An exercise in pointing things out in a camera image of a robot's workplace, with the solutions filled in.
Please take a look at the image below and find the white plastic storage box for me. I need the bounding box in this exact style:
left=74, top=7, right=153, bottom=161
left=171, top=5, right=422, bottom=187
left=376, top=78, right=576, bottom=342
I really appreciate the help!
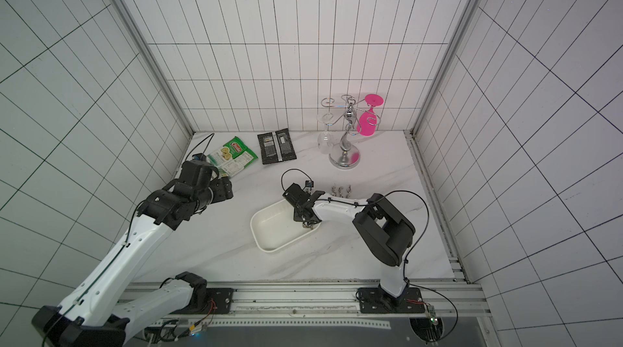
left=250, top=199, right=321, bottom=254

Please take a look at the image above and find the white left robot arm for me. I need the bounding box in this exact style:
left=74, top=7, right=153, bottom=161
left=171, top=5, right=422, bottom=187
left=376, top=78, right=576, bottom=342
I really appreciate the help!
left=32, top=160, right=233, bottom=346

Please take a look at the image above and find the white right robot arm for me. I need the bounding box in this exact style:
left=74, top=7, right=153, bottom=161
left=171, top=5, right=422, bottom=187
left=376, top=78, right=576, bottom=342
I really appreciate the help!
left=282, top=184, right=416, bottom=299

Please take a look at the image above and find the green chips bag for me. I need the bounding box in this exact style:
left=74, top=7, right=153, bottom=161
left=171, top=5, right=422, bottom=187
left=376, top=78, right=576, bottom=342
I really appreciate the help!
left=207, top=137, right=258, bottom=178

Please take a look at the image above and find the black snack packet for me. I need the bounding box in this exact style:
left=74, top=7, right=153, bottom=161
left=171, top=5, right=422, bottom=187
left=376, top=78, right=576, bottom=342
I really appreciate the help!
left=257, top=128, right=297, bottom=165

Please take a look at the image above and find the chrome glass holder stand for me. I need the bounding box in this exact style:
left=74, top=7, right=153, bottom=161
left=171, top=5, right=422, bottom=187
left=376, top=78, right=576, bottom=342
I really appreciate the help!
left=321, top=94, right=365, bottom=169

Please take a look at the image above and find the clear wine glass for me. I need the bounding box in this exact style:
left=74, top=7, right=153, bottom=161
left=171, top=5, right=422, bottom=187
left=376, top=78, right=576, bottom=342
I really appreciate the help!
left=317, top=112, right=335, bottom=154

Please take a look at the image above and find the pink wine glass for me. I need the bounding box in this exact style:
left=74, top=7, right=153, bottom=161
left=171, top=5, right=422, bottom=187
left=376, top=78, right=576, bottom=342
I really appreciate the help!
left=357, top=94, right=384, bottom=137

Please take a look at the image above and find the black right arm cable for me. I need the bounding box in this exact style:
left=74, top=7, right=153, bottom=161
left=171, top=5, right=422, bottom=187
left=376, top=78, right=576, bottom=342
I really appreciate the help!
left=280, top=167, right=461, bottom=343

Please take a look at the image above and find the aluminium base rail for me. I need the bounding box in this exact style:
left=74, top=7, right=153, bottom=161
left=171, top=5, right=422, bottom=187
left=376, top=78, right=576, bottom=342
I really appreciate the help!
left=126, top=278, right=493, bottom=331

